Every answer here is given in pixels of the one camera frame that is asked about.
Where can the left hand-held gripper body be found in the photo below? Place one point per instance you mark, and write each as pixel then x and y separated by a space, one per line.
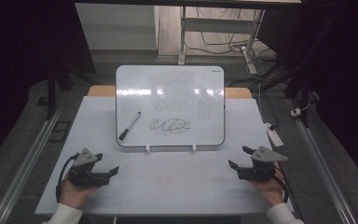
pixel 84 169

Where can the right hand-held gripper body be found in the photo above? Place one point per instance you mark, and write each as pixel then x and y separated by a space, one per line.
pixel 259 168

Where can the white marker with black cap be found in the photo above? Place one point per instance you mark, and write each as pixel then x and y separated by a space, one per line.
pixel 130 125

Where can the white dry-erase whiteboard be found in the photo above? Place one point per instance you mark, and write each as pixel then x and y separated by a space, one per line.
pixel 174 93

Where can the person's right hand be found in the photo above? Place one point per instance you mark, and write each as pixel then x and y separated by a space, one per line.
pixel 268 191

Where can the person's left hand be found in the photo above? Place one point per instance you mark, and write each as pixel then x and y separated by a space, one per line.
pixel 74 194

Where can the white power strip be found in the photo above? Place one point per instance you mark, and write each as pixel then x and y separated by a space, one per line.
pixel 274 135

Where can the white whiteboard stand clip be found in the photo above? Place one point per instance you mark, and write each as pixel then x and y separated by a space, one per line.
pixel 148 148
pixel 194 148

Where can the small white plug adapter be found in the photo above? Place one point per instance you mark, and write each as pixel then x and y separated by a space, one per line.
pixel 296 112

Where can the white cabinet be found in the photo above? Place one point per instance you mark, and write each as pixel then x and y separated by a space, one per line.
pixel 116 26

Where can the aluminium floor rail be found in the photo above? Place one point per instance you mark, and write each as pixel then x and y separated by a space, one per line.
pixel 323 168
pixel 24 168

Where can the white metal desk frame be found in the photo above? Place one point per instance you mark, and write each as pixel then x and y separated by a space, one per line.
pixel 217 25

